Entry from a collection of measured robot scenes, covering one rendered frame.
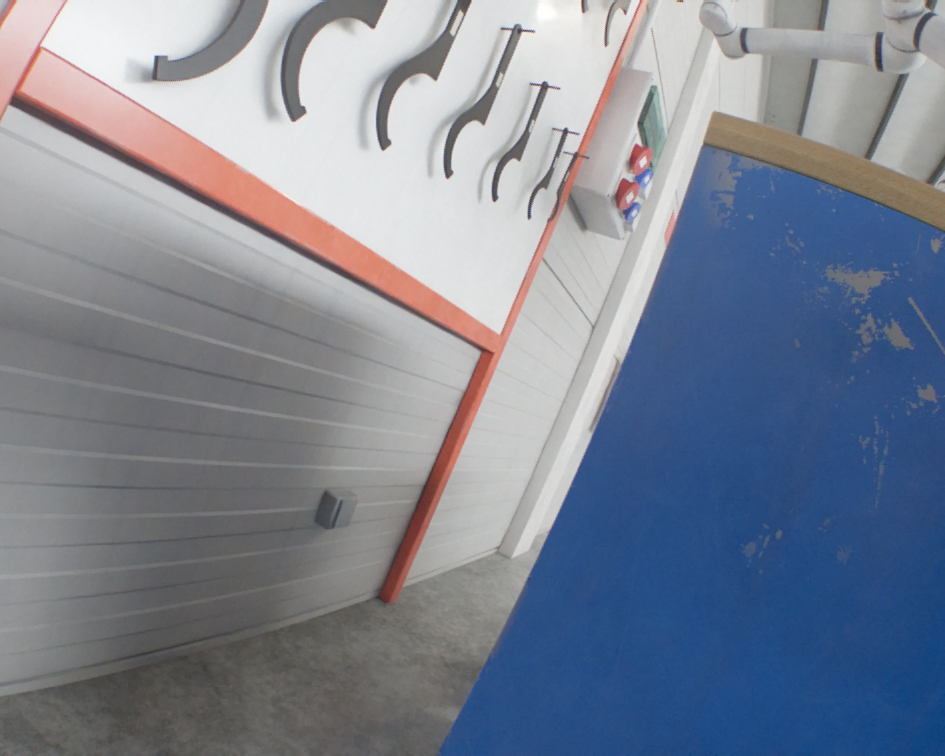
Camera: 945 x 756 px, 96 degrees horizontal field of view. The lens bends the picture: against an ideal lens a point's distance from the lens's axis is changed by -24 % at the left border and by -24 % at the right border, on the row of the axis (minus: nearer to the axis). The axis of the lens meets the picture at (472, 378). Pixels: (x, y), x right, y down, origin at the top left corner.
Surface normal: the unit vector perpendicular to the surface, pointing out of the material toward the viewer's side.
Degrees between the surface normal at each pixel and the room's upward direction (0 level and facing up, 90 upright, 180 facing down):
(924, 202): 90
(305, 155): 90
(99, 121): 90
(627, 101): 90
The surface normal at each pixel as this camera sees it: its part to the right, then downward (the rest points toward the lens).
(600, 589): -0.37, -0.15
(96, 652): 0.84, 0.36
